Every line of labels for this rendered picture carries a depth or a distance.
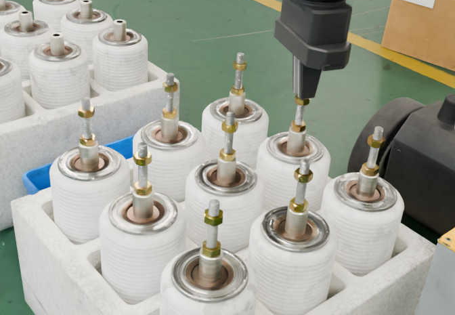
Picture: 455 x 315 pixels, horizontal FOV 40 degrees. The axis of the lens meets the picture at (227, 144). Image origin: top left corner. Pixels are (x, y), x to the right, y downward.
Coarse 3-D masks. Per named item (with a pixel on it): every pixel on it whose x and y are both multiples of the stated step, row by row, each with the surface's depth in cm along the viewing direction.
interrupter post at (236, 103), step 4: (232, 96) 87; (236, 96) 87; (240, 96) 87; (244, 96) 88; (232, 100) 88; (236, 100) 87; (240, 100) 88; (232, 104) 88; (236, 104) 88; (240, 104) 88; (232, 108) 88; (236, 108) 88; (240, 108) 88; (236, 112) 88; (240, 112) 89
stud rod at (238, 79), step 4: (240, 56) 85; (236, 60) 85; (240, 60) 85; (236, 72) 86; (240, 72) 86; (236, 76) 86; (240, 76) 86; (236, 80) 87; (240, 80) 87; (236, 84) 87; (240, 84) 87; (236, 88) 87; (240, 88) 87
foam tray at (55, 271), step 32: (128, 160) 90; (32, 224) 77; (32, 256) 80; (64, 256) 72; (96, 256) 74; (416, 256) 76; (32, 288) 84; (64, 288) 73; (96, 288) 68; (352, 288) 71; (384, 288) 71; (416, 288) 78
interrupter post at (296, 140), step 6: (294, 132) 80; (300, 132) 80; (288, 138) 81; (294, 138) 80; (300, 138) 80; (288, 144) 81; (294, 144) 80; (300, 144) 80; (288, 150) 81; (294, 150) 81; (300, 150) 81
